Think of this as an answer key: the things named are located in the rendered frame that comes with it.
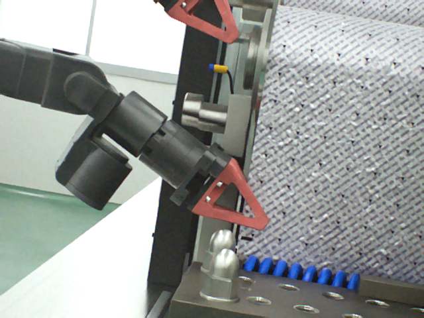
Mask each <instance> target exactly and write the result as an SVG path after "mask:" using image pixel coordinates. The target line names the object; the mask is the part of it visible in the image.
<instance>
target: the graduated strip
mask: <svg viewBox="0 0 424 318"><path fill-rule="evenodd" d="M174 294H175V292H172V291H165V290H162V291H161V292H160V295H159V296H158V297H157V298H156V301H155V302H154V303H153V305H152V307H151V309H150V311H149V312H148V314H147V315H146V316H145V317H144V318H164V315H165V313H166V312H167V310H168V308H169V307H170V306H171V300H172V298H173V296H174Z"/></svg>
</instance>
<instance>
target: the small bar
mask: <svg viewBox="0 0 424 318"><path fill-rule="evenodd" d="M356 290H357V292H358V295H359V296H363V297H371V298H374V299H383V300H386V301H394V302H398V303H406V304H410V305H418V306H421V307H424V284H418V283H413V282H407V281H401V280H395V279H390V278H383V277H379V276H371V275H367V274H359V277H358V284H357V288H356Z"/></svg>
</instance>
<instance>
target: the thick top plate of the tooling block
mask: <svg viewBox="0 0 424 318"><path fill-rule="evenodd" d="M202 265H203V263H202V262H196V261H193V263H191V265H190V267H189V270H188V271H187V273H186V275H185V276H184V278H183V280H182V282H181V283H180V285H179V286H178V288H177V290H176V292H175V294H174V296H173V298H172V300H171V306H170V314H168V318H424V307H421V306H418V305H410V304H406V303H398V302H394V301H386V300H383V299H374V298H371V297H363V296H359V295H358V292H357V290H352V289H348V288H340V287H336V286H328V285H325V284H317V283H313V282H305V280H298V279H293V278H286V277H281V276H274V275H269V274H263V273H258V272H251V271H246V270H239V275H238V276H239V277H240V278H241V279H242V280H241V285H240V293H239V296H240V301H239V302H236V303H220V302H216V301H211V300H208V299H205V298H204V297H201V296H200V291H201V290H202V287H203V284H204V278H205V272H202V271H201V266H202Z"/></svg>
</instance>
